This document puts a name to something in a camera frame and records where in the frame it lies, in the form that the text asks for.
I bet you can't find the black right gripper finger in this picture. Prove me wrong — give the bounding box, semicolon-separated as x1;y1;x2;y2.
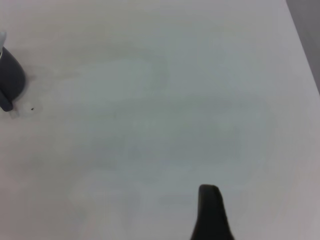
190;184;236;240

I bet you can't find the dark grey mug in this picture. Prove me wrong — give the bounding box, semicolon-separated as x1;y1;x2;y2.
0;46;27;112

